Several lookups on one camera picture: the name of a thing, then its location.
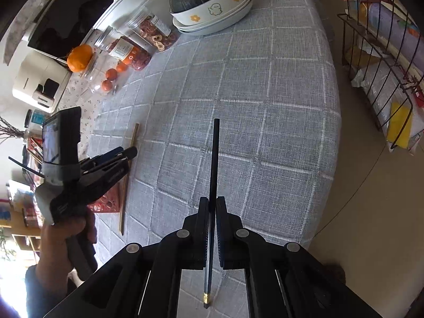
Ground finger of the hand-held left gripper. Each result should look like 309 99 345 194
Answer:
82 146 125 170
81 146 138 203

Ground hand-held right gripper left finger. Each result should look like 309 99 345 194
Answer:
43 196 211 318

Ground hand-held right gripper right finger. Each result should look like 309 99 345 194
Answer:
215 196 381 318

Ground pink plastic basket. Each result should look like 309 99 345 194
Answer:
87 184 122 214

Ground wooden chopstick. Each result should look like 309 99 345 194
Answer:
119 123 140 236

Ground black chopstick gold tip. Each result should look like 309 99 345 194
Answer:
203 118 221 309

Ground person's left forearm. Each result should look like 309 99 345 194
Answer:
25 264 73 318

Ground person's left hand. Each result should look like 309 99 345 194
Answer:
35 210 98 274

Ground cherry print cloth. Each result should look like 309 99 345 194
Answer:
62 30 111 140

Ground clear container black lid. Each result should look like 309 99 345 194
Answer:
25 109 47 130

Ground dried twigs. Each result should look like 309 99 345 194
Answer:
0 116 26 146

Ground glass jar wooden lid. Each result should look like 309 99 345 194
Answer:
78 48 130 98

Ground large orange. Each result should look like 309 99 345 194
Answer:
67 44 94 73

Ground jar of red berries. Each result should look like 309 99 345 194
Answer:
94 26 153 71

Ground cream air fryer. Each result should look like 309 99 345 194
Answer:
12 51 72 113

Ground jar of dried rings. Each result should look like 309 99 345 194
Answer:
124 5 178 52

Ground black microwave oven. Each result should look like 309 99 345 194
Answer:
26 0 133 62

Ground grey checked tablecloth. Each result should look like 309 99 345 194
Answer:
76 0 342 318

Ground yellow packet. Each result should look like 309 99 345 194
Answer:
386 101 414 149

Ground white plastic bag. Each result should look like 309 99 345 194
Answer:
352 62 416 153

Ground purple roll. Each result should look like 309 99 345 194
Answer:
367 2 424 73

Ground black wire rack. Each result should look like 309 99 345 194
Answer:
336 0 424 154

